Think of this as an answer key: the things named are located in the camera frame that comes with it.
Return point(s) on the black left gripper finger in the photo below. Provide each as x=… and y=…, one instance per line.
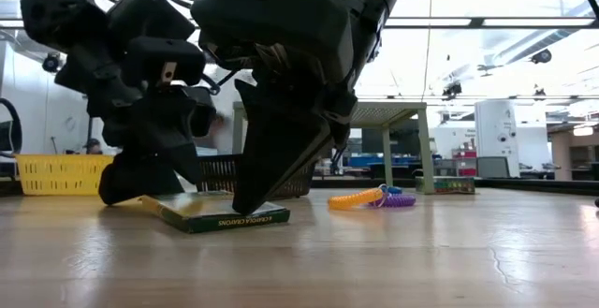
x=203, y=111
x=159, y=158

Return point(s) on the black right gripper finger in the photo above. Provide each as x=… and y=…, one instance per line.
x=344, y=121
x=271, y=149

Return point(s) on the green perforated metal shelf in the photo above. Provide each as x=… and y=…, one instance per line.
x=398, y=111

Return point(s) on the black plastic basket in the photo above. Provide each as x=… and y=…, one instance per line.
x=215, y=172

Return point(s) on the yellow crayon box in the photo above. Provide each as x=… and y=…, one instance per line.
x=196, y=214

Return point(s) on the orange coil wristband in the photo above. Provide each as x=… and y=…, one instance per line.
x=351, y=200

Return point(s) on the purple coil wristband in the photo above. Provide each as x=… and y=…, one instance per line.
x=402, y=200

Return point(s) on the person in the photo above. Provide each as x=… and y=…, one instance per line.
x=220, y=130
x=92, y=146

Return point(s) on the blue bin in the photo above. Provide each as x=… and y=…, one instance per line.
x=369, y=161

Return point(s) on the dark cabinet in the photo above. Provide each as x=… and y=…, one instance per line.
x=402, y=144

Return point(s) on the blue coil wristband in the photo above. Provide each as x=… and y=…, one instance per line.
x=395, y=189

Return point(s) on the black ceiling spotlight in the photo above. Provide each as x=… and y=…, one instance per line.
x=51, y=62
x=451, y=89
x=542, y=56

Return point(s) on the yellow plastic basket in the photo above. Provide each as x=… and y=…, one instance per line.
x=56, y=174

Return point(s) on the red tool cabinet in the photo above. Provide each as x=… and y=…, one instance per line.
x=464, y=172

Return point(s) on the white pillar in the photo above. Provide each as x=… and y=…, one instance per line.
x=496, y=130

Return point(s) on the black horizontal pipe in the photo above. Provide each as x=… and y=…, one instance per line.
x=515, y=97

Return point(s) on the black metal table frame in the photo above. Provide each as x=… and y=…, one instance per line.
x=538, y=184

